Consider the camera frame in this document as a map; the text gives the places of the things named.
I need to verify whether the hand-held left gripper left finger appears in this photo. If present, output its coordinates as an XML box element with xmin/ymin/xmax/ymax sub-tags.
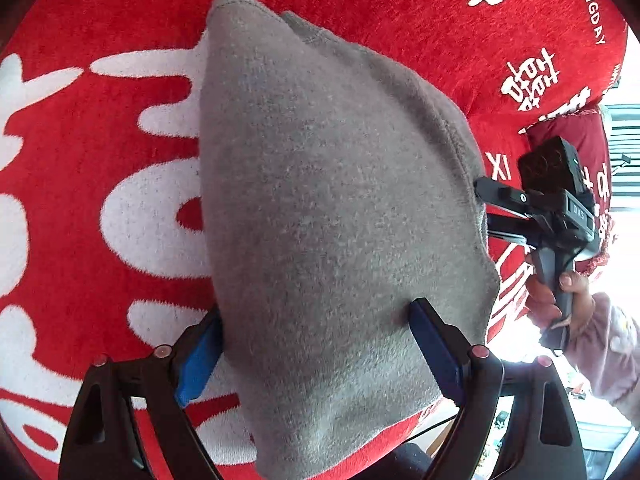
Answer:
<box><xmin>57</xmin><ymin>305</ymin><xmax>224</xmax><ymax>480</ymax></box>

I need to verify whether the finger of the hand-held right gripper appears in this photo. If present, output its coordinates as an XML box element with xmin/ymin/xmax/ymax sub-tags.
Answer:
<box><xmin>484</xmin><ymin>211</ymin><xmax>540</xmax><ymax>250</ymax></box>
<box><xmin>472</xmin><ymin>176</ymin><xmax>532</xmax><ymax>217</ymax></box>

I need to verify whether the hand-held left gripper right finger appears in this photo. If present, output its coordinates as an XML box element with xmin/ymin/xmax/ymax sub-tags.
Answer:
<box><xmin>407</xmin><ymin>297</ymin><xmax>589</xmax><ymax>480</ymax></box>

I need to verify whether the grey fleece garment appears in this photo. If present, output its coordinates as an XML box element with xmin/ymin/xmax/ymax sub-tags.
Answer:
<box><xmin>197</xmin><ymin>0</ymin><xmax>502</xmax><ymax>479</ymax></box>

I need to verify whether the person's right forearm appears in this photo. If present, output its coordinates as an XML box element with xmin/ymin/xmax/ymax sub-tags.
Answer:
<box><xmin>567</xmin><ymin>291</ymin><xmax>640</xmax><ymax>417</ymax></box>

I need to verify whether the person's right hand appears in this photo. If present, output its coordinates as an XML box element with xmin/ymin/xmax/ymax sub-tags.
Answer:
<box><xmin>524</xmin><ymin>251</ymin><xmax>597</xmax><ymax>342</ymax></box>

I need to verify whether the dark red cloth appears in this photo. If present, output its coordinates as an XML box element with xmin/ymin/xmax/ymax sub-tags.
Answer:
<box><xmin>519</xmin><ymin>106</ymin><xmax>617</xmax><ymax>277</ymax></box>

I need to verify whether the window blind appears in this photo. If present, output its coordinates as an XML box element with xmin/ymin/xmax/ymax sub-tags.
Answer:
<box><xmin>602</xmin><ymin>104</ymin><xmax>640</xmax><ymax>197</ymax></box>

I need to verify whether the red and white printed blanket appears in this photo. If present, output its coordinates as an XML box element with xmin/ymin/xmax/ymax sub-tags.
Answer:
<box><xmin>0</xmin><ymin>0</ymin><xmax>630</xmax><ymax>480</ymax></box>

